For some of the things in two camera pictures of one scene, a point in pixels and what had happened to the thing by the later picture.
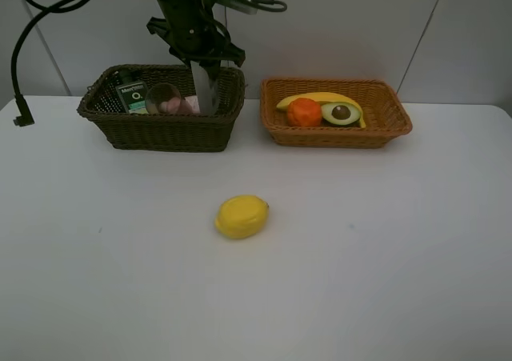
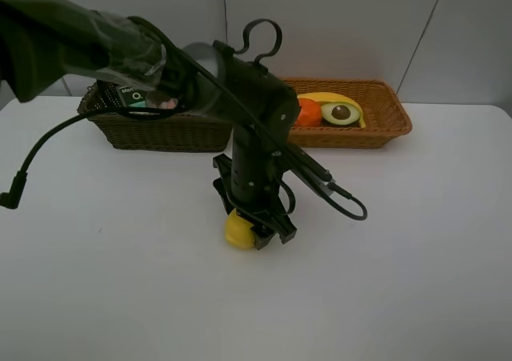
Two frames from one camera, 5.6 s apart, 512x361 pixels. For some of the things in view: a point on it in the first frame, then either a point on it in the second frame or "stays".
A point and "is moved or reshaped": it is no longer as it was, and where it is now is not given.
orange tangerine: x=302 y=112 stays
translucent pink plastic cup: x=162 y=98 stays
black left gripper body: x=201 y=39 -> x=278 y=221
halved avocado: x=340 y=114 stays
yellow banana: x=324 y=98 stays
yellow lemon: x=242 y=217 is moved or reshaped
